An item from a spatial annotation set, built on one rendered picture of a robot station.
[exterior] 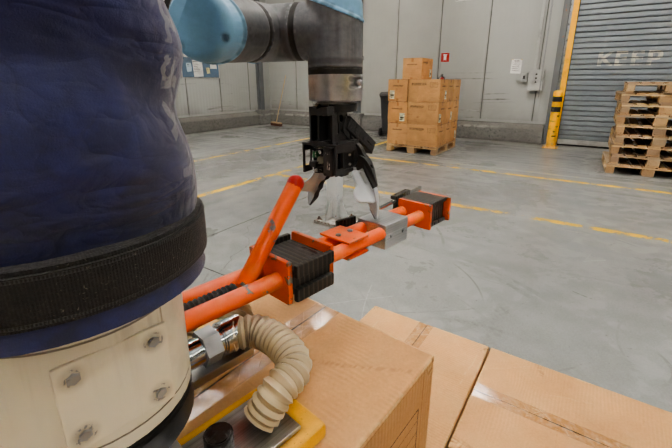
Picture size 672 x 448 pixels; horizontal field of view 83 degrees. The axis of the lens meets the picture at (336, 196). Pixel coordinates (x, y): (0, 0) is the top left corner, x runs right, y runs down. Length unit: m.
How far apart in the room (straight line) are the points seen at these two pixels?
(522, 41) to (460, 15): 1.50
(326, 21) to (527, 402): 1.00
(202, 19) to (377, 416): 0.53
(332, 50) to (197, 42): 0.20
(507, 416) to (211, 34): 1.03
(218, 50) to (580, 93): 9.05
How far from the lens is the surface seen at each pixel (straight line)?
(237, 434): 0.47
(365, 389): 0.54
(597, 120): 9.43
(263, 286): 0.48
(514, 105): 9.62
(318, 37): 0.63
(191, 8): 0.56
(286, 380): 0.45
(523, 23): 9.68
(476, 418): 1.11
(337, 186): 3.60
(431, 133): 7.26
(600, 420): 1.23
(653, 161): 7.03
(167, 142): 0.31
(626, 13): 9.48
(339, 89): 0.62
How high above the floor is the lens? 1.32
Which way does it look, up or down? 17 degrees down
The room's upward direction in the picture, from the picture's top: straight up
